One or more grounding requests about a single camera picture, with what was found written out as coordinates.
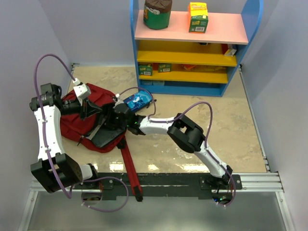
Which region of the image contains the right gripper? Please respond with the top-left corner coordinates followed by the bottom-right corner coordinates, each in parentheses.
top-left (90, 103), bottom-right (130, 129)

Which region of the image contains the red backpack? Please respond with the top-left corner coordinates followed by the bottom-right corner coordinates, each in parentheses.
top-left (60, 83), bottom-right (143, 202)

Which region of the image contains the blue pencil case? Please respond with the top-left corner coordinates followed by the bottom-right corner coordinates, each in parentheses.
top-left (124, 90), bottom-right (156, 113)

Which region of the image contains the purple treehouse book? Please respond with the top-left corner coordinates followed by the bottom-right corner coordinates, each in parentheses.
top-left (86, 113), bottom-right (126, 148)

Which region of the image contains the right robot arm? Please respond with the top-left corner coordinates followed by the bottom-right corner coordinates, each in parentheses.
top-left (106, 103), bottom-right (234, 189)

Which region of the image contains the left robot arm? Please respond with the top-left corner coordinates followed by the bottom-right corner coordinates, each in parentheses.
top-left (29, 83), bottom-right (102, 193)

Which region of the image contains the small green box left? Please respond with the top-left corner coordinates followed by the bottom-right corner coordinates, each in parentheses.
top-left (138, 64), bottom-right (153, 76)

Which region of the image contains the small green box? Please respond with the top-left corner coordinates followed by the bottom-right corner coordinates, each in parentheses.
top-left (138, 64), bottom-right (153, 76)
top-left (158, 63), bottom-right (172, 73)

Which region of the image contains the small green box right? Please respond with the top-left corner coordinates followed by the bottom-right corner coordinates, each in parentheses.
top-left (158, 63), bottom-right (172, 73)

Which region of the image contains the blue colourful shelf unit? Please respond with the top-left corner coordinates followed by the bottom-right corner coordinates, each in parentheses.
top-left (130, 0), bottom-right (264, 97)

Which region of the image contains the orange snack packet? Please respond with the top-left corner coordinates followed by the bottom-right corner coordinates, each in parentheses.
top-left (181, 64), bottom-right (197, 71)

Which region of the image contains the green brown canister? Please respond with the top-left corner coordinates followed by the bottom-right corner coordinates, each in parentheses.
top-left (143, 0), bottom-right (172, 30)

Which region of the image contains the red white small box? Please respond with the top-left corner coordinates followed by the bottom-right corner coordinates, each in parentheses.
top-left (223, 48), bottom-right (237, 57)

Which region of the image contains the orange green box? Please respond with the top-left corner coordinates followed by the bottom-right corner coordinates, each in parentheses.
top-left (188, 2), bottom-right (208, 33)

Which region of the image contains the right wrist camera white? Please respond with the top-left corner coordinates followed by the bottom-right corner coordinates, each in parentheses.
top-left (114, 93), bottom-right (124, 105)

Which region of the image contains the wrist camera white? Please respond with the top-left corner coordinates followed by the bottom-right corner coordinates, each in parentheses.
top-left (72, 78), bottom-right (91, 100)
top-left (114, 93), bottom-right (124, 105)

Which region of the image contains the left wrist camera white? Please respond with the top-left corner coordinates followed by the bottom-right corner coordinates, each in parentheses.
top-left (72, 78), bottom-right (91, 100)

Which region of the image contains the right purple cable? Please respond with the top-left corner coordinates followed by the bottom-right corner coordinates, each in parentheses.
top-left (117, 87), bottom-right (237, 207)

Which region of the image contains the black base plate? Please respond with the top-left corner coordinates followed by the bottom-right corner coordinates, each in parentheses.
top-left (71, 172), bottom-right (243, 201)

